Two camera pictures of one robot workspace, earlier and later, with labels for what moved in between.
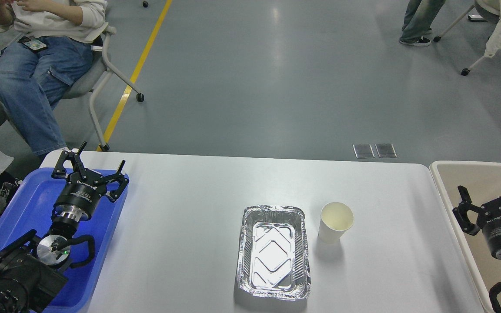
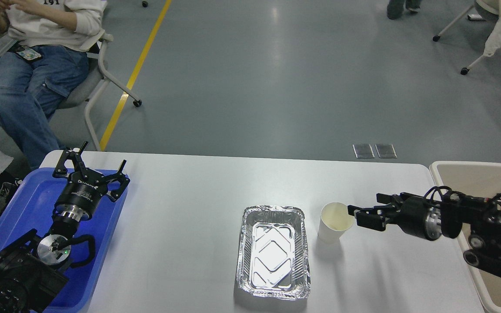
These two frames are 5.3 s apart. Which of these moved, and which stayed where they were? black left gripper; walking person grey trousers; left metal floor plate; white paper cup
Moved: walking person grey trousers
Stayed: white paper cup; black left gripper; left metal floor plate
